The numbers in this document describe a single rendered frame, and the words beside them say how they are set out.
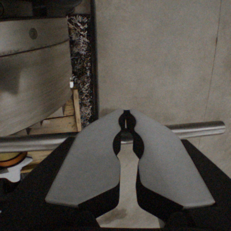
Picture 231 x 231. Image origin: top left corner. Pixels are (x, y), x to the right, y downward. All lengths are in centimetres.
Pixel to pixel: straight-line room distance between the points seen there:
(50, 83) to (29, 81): 3
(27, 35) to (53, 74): 6
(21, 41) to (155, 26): 146
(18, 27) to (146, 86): 156
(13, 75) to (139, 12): 140
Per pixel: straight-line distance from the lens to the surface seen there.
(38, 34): 23
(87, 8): 88
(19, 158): 41
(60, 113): 33
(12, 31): 21
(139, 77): 164
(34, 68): 22
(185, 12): 178
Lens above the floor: 141
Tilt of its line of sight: 55 degrees down
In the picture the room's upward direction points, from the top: 147 degrees clockwise
